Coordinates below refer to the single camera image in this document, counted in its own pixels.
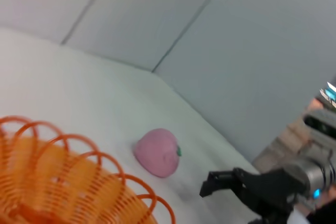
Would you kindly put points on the orange woven plastic basket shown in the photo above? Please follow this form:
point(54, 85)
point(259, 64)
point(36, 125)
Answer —
point(52, 176)

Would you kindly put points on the blue lit background device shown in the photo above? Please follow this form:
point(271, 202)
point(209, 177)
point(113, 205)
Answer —
point(329, 94)

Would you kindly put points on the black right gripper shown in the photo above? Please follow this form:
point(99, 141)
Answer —
point(273, 190)

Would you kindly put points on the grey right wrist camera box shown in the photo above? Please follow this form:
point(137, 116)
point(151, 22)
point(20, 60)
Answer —
point(321, 123)

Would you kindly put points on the pink toy peach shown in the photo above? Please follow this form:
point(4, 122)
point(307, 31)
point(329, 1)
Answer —
point(157, 153)

